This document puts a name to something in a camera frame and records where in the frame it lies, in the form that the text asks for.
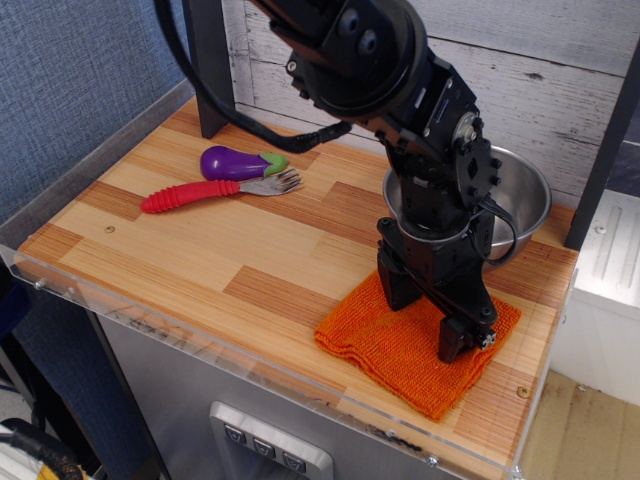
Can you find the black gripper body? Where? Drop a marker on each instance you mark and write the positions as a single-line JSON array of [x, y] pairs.
[[448, 271]]

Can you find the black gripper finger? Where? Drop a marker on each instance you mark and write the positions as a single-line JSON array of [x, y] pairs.
[[398, 287], [457, 334]]

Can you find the orange knitted towel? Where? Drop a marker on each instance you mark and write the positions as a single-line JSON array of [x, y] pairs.
[[399, 349]]

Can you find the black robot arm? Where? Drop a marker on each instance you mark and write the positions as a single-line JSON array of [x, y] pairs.
[[369, 63]]

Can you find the stainless steel bowl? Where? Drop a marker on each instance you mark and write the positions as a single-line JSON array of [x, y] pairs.
[[523, 192]]

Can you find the white side cabinet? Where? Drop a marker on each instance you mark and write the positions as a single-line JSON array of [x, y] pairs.
[[597, 343]]

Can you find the clear acrylic table guard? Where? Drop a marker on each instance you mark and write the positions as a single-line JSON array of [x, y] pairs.
[[169, 377]]

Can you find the purple toy eggplant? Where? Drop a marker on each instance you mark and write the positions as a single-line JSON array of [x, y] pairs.
[[224, 163]]

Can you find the silver button control panel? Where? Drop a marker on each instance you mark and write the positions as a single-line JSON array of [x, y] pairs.
[[270, 443]]

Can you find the yellow object bottom left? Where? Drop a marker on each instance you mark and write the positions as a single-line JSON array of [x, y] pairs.
[[45, 473]]

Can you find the dark right frame post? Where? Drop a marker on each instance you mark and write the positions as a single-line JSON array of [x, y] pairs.
[[606, 157]]

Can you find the dark frame post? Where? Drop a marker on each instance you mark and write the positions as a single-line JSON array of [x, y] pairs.
[[606, 157], [208, 48]]

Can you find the red handled metal spork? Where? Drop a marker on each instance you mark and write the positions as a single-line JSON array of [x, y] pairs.
[[176, 196]]

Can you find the dark left frame post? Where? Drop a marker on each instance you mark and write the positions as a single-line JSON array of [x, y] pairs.
[[208, 48]]

